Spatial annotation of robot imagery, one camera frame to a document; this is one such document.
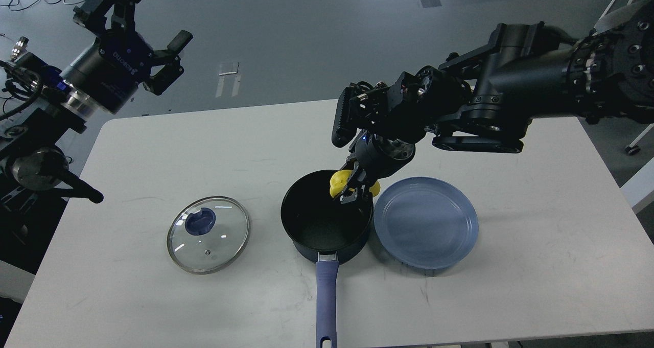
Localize white table at right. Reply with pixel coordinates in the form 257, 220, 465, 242
620, 123, 654, 215

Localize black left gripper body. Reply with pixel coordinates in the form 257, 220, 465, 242
61, 32, 153, 113

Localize dark blue saucepan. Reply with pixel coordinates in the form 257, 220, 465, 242
280, 170, 373, 347

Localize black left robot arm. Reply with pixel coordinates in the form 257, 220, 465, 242
1, 0, 193, 274

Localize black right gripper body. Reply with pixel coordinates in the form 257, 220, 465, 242
346, 133, 416, 183

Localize yellow potato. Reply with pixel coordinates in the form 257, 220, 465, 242
329, 169, 381, 198

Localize blue plate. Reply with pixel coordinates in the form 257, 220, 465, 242
373, 177, 479, 271

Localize grey office chair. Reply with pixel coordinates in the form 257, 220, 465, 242
591, 0, 646, 35

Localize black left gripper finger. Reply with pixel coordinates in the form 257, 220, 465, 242
143, 30, 193, 95
73, 0, 144, 41

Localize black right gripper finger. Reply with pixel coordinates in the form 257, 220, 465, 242
339, 182, 375, 204
334, 169, 364, 199

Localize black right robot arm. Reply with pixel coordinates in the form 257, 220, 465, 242
329, 0, 653, 204

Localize glass pot lid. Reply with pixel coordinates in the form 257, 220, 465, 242
166, 195, 251, 275

